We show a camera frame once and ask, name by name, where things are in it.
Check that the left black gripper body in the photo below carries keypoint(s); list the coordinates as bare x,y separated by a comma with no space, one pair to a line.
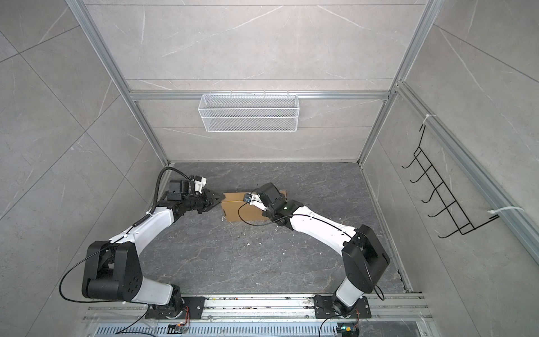
198,203

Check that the brown cardboard box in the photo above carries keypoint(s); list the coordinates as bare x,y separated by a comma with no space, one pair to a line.
235,209

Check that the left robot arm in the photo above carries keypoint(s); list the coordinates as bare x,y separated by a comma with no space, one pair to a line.
112,270

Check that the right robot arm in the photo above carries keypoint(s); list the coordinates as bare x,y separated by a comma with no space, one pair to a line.
364,258

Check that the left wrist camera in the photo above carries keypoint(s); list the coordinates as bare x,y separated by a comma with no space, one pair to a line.
197,184

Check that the white wire mesh basket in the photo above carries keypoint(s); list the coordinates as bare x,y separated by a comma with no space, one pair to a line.
236,113

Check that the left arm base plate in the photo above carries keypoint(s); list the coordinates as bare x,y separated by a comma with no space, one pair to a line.
178,309

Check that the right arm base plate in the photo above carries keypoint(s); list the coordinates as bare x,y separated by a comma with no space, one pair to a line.
330,306

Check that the aluminium mounting rail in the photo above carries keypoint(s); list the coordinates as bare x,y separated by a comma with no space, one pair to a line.
395,307

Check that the black wire hook rack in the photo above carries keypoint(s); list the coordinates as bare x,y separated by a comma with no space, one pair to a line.
440,189

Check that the white cable tie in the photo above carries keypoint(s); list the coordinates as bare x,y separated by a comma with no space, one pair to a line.
505,208

